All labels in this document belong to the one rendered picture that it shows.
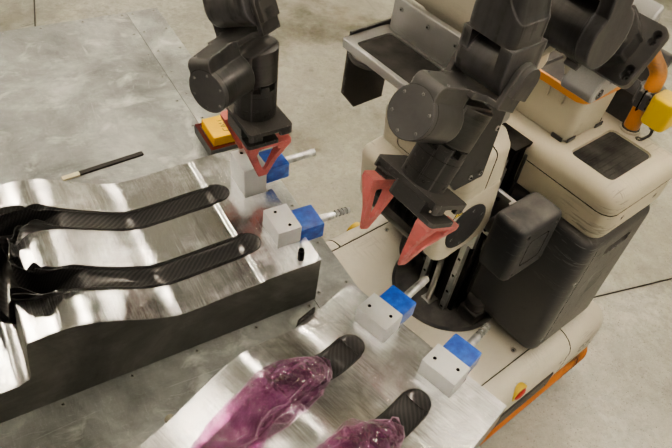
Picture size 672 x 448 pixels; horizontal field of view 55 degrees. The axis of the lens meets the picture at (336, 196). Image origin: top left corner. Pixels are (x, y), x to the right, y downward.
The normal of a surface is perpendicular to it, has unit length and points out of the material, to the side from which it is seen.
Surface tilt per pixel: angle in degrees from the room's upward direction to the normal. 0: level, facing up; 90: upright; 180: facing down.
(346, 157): 0
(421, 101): 64
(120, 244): 25
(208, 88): 90
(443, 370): 0
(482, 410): 0
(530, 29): 90
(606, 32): 90
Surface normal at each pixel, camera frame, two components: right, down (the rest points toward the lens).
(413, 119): -0.65, 0.01
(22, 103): 0.12, -0.72
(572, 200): -0.78, 0.36
